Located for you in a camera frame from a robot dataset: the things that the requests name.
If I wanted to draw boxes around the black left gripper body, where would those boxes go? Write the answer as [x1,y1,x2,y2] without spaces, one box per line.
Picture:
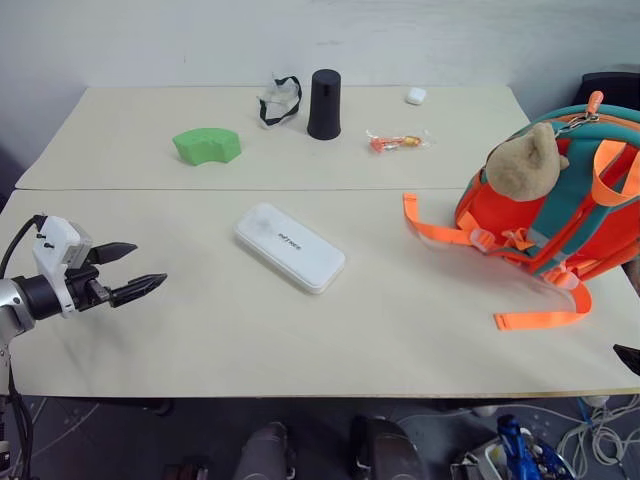
[64,246,113,314]

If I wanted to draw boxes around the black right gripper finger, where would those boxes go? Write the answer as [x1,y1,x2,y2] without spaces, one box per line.
[613,343,640,378]

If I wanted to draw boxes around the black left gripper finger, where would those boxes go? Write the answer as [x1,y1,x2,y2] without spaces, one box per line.
[107,272,168,308]
[96,241,139,266]

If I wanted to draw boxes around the orange and teal backpack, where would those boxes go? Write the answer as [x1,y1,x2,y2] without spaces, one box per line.
[401,90,640,332]

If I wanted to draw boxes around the white rectangular case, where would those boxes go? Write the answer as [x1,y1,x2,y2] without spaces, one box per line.
[232,201,347,295]

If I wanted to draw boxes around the green curved foam block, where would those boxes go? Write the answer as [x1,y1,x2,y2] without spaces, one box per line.
[172,127,243,167]

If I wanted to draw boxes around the blue machine part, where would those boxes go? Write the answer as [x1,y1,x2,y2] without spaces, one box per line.
[495,413,572,480]

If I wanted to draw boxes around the grey rounded shape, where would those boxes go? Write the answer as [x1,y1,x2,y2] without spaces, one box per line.
[233,421,297,480]

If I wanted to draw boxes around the black tapered cylinder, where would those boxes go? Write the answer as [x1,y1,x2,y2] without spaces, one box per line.
[306,68,344,141]

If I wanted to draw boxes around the black rounded shape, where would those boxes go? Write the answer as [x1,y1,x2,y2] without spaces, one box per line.
[348,414,427,480]

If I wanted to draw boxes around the black chair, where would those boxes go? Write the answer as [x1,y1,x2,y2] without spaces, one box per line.
[579,71,640,109]

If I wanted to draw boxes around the clear packet with orange items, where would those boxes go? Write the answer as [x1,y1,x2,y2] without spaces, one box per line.
[364,128,438,157]

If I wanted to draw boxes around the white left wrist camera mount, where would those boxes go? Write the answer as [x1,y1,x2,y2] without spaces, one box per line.
[31,215,95,320]

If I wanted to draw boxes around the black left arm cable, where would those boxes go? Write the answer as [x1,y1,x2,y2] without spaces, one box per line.
[0,214,49,281]

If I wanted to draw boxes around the white tangled cables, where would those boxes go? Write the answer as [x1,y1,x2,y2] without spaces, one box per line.
[555,394,640,472]

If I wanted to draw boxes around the black robot body cable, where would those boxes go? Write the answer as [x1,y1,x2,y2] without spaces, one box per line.
[4,369,35,480]

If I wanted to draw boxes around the clear bag with black strap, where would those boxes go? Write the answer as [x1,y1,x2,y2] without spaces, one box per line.
[256,73,304,132]

